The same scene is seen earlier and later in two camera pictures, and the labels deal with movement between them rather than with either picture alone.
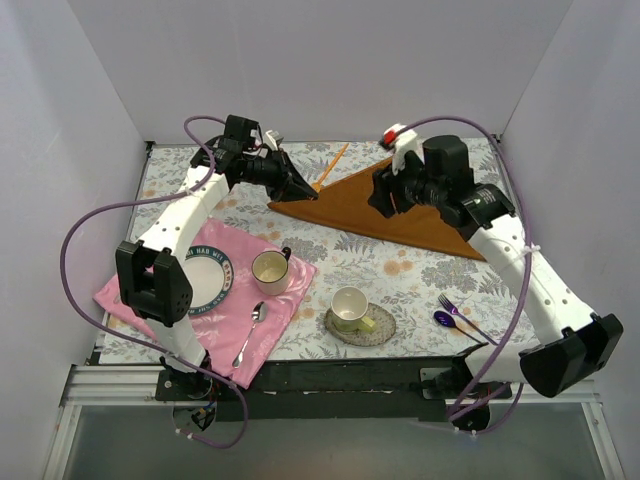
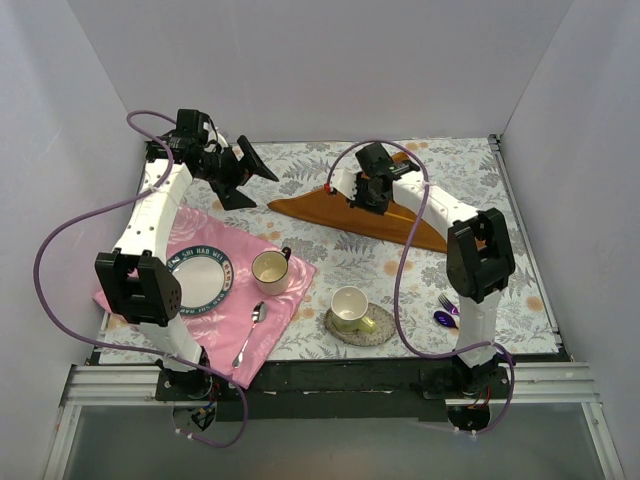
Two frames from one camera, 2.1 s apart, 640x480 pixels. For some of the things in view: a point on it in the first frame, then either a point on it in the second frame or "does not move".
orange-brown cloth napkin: (350, 207) does not move
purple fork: (455, 311) does not move
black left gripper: (285, 174) to (232, 167)
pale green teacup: (348, 305) does not move
